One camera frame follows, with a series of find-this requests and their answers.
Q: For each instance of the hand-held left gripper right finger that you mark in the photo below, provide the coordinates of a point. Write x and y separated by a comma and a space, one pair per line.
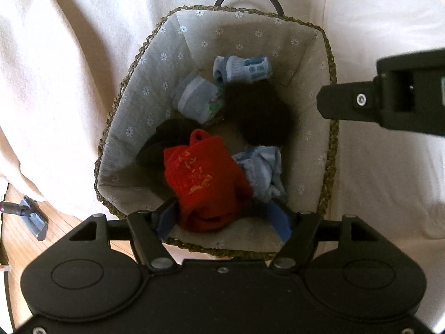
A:
280, 221

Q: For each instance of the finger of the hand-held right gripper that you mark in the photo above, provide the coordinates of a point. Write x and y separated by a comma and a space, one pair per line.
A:
344, 102

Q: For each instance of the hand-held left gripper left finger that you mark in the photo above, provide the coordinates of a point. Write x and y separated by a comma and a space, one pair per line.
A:
167, 219

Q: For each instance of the light blue ribbed sock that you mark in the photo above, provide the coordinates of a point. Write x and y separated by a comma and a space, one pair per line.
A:
262, 172

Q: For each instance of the red sock bundle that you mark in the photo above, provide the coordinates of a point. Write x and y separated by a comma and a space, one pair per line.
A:
205, 181

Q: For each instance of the black sock bundle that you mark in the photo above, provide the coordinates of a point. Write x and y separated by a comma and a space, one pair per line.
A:
257, 114

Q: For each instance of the woven basket with floral lining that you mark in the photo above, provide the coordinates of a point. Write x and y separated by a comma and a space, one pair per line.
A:
146, 118

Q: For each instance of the blue white striped sock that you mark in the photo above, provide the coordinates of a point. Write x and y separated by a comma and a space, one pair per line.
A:
243, 68

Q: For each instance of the light blue sock green print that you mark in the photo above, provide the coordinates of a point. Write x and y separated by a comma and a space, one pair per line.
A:
194, 95

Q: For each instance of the grey floor tool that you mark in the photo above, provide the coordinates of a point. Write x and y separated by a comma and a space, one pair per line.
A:
34, 221

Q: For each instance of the cream blanket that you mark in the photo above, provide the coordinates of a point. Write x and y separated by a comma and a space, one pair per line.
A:
52, 76

